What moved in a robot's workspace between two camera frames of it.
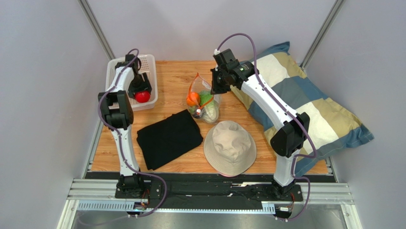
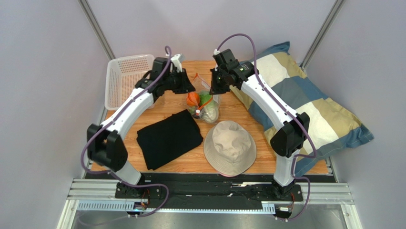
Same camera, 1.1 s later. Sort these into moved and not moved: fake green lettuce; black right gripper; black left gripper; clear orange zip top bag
Moved: black left gripper
Not moved: black right gripper; fake green lettuce; clear orange zip top bag
